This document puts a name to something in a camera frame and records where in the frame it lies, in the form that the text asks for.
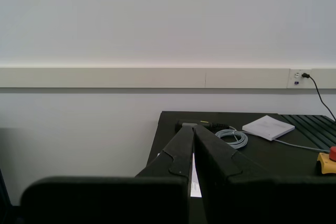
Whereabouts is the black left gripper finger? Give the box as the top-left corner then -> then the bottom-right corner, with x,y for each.
193,125 -> 336,224
20,125 -> 195,224

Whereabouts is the white printed paper sheet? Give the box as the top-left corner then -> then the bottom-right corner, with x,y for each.
189,153 -> 203,198

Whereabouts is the yellow emergency stop red button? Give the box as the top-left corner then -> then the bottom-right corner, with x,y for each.
317,145 -> 336,175

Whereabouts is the black handheld device grey grip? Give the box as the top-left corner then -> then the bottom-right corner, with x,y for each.
175,119 -> 230,132

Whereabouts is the ribbed black table panel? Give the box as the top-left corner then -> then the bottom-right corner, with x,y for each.
279,114 -> 336,154

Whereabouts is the grey coiled cable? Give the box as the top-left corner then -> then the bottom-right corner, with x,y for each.
215,126 -> 330,153

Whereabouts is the beige wall cable trunking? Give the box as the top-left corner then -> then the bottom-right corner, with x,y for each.
0,67 -> 336,90

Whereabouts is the black power cable with plug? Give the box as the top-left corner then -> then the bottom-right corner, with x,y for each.
301,72 -> 336,122

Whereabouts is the white wall socket plate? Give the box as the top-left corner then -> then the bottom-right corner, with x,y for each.
288,68 -> 312,89

